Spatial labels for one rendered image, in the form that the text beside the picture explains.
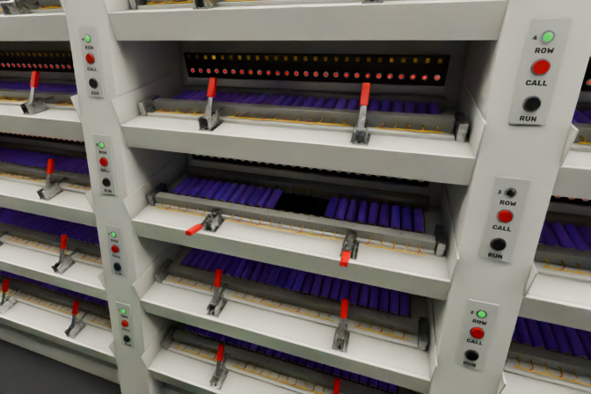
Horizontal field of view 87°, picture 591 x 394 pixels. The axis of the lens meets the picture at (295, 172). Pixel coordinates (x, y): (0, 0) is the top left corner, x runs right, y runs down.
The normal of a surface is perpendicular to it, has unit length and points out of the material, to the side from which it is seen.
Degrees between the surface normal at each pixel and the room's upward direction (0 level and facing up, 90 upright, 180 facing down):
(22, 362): 0
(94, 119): 90
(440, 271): 17
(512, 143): 90
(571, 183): 107
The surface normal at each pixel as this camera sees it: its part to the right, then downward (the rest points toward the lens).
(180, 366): -0.05, -0.85
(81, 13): -0.29, 0.25
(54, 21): -0.29, 0.51
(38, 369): 0.04, -0.96
